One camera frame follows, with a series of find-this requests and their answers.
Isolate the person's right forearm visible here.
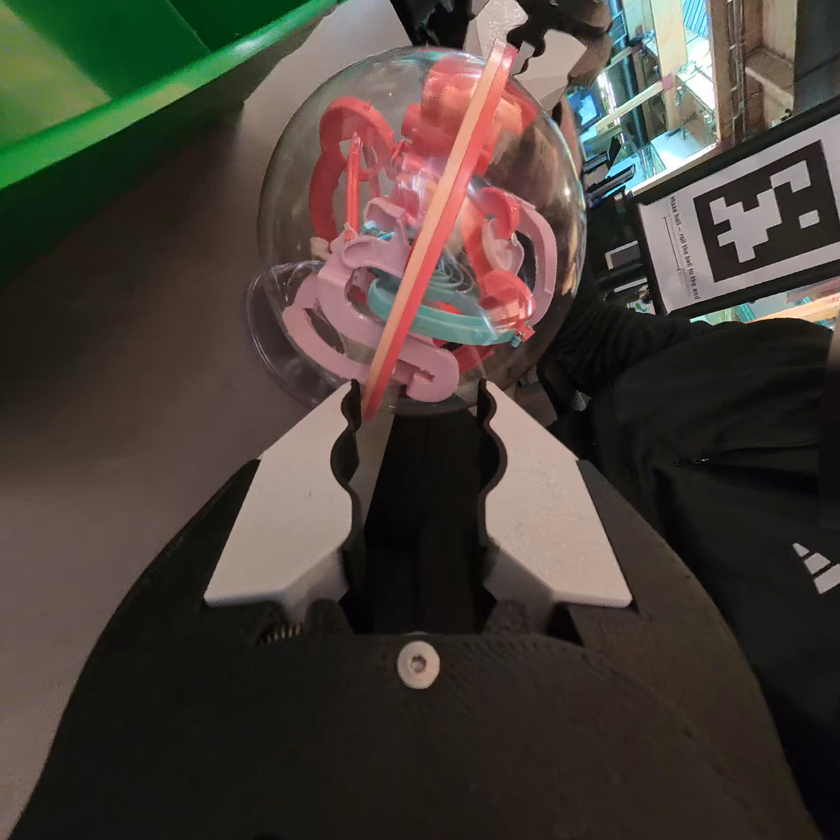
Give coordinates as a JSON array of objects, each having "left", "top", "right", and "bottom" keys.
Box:
[{"left": 545, "top": 262, "right": 723, "bottom": 421}]

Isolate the green plastic bin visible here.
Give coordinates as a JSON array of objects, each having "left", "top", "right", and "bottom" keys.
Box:
[{"left": 0, "top": 0, "right": 349, "bottom": 286}]

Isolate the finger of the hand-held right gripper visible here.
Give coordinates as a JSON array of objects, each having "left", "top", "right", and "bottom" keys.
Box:
[{"left": 462, "top": 0, "right": 588, "bottom": 109}]

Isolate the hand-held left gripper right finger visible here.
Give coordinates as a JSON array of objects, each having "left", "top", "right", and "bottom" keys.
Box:
[{"left": 476, "top": 379, "right": 633, "bottom": 630}]

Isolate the framed marker sign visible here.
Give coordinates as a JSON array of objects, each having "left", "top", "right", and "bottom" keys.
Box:
[{"left": 630, "top": 98, "right": 840, "bottom": 317}]

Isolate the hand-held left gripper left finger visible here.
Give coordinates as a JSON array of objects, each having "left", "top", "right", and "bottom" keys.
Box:
[{"left": 203, "top": 381, "right": 365, "bottom": 621}]

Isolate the clear maze ball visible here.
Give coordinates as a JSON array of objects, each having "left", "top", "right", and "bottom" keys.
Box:
[{"left": 246, "top": 25, "right": 588, "bottom": 421}]

